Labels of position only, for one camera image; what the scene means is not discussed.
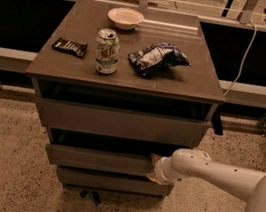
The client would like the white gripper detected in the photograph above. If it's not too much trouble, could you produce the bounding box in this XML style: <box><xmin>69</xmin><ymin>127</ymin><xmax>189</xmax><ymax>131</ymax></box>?
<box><xmin>146</xmin><ymin>153</ymin><xmax>183</xmax><ymax>185</ymax></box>

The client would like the grey drawer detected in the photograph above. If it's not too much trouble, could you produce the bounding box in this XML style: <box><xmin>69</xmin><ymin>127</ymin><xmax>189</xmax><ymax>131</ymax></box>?
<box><xmin>45</xmin><ymin>129</ymin><xmax>180</xmax><ymax>177</ymax></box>
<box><xmin>56</xmin><ymin>167</ymin><xmax>173</xmax><ymax>198</ymax></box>
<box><xmin>36</xmin><ymin>98</ymin><xmax>211</xmax><ymax>148</ymax></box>

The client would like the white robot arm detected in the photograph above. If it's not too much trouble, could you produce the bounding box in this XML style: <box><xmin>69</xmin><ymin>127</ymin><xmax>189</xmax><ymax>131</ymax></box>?
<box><xmin>147</xmin><ymin>148</ymin><xmax>266</xmax><ymax>212</ymax></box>

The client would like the grey top drawer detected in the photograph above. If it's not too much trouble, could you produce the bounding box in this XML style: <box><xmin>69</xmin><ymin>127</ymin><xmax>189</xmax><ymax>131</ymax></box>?
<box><xmin>36</xmin><ymin>98</ymin><xmax>211</xmax><ymax>148</ymax></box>

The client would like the grey bottom drawer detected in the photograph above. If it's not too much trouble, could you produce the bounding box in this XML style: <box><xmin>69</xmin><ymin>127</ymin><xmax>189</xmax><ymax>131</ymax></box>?
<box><xmin>56</xmin><ymin>167</ymin><xmax>173</xmax><ymax>198</ymax></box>

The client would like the grey drawer cabinet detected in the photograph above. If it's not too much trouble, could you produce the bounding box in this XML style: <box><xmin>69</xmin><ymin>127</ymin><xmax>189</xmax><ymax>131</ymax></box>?
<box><xmin>7</xmin><ymin>0</ymin><xmax>242</xmax><ymax>212</ymax></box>

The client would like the blue white chip bag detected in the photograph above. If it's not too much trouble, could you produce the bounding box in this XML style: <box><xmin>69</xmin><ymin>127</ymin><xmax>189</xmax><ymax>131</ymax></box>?
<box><xmin>128</xmin><ymin>42</ymin><xmax>190</xmax><ymax>78</ymax></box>

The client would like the green white soda can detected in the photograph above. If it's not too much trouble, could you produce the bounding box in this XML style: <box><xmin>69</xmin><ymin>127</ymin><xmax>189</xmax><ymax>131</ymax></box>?
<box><xmin>95</xmin><ymin>28</ymin><xmax>120</xmax><ymax>75</ymax></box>

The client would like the black chocolate bar wrapper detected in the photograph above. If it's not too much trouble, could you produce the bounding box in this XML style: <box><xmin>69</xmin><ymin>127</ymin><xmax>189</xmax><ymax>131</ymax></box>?
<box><xmin>52</xmin><ymin>37</ymin><xmax>87</xmax><ymax>58</ymax></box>

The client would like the white bowl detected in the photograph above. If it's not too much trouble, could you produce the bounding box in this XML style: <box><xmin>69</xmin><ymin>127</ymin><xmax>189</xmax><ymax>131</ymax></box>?
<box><xmin>108</xmin><ymin>7</ymin><xmax>144</xmax><ymax>30</ymax></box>

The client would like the white cable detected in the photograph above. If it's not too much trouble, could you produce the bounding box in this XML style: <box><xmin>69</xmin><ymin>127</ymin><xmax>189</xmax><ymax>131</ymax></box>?
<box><xmin>223</xmin><ymin>17</ymin><xmax>260</xmax><ymax>101</ymax></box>

